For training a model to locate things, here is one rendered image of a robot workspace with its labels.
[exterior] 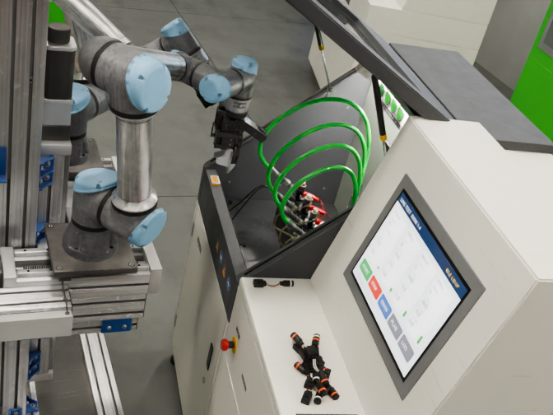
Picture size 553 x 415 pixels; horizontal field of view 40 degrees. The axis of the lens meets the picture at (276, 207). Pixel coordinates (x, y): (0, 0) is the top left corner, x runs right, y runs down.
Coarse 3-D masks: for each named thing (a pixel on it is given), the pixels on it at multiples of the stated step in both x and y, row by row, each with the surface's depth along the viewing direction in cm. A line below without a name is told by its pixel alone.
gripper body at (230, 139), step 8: (216, 112) 218; (224, 112) 214; (216, 120) 217; (224, 120) 216; (232, 120) 217; (216, 128) 217; (224, 128) 217; (232, 128) 219; (240, 128) 219; (216, 136) 216; (224, 136) 217; (232, 136) 218; (240, 136) 218; (216, 144) 218; (224, 144) 219; (232, 144) 220
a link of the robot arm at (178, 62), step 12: (96, 36) 172; (84, 48) 169; (96, 48) 167; (144, 48) 190; (84, 60) 168; (168, 60) 195; (180, 60) 200; (192, 60) 205; (84, 72) 169; (180, 72) 201; (192, 72) 203
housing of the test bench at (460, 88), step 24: (408, 48) 268; (432, 72) 251; (456, 72) 256; (456, 96) 237; (480, 96) 242; (504, 96) 247; (480, 120) 224; (504, 120) 229; (528, 120) 233; (504, 144) 216; (528, 144) 218; (552, 144) 221; (528, 168) 211; (552, 168) 214; (552, 192) 201
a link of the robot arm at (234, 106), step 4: (224, 100) 215; (228, 100) 213; (232, 100) 212; (236, 100) 211; (248, 100) 213; (224, 104) 215; (228, 104) 213; (232, 104) 212; (236, 104) 212; (240, 104) 212; (244, 104) 213; (248, 104) 214; (228, 108) 213; (232, 108) 213; (236, 108) 213; (240, 108) 213; (244, 108) 213; (248, 108) 215; (232, 112) 214; (236, 112) 213; (240, 112) 214; (244, 112) 214
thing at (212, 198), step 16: (208, 176) 272; (208, 192) 269; (208, 208) 268; (224, 208) 256; (208, 224) 266; (224, 224) 248; (208, 240) 265; (224, 240) 243; (224, 256) 242; (240, 256) 235; (240, 272) 229; (224, 288) 239; (224, 304) 238
